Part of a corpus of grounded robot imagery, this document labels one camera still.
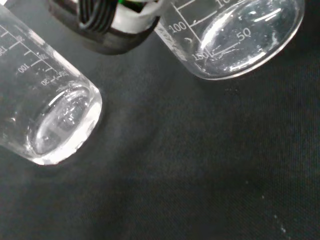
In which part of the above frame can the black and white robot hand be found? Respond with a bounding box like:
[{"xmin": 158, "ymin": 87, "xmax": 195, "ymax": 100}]
[{"xmin": 46, "ymin": 0, "xmax": 170, "ymax": 56}]

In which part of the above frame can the black table cloth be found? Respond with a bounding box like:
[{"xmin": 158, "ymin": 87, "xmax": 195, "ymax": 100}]
[{"xmin": 0, "ymin": 0, "xmax": 320, "ymax": 240}]

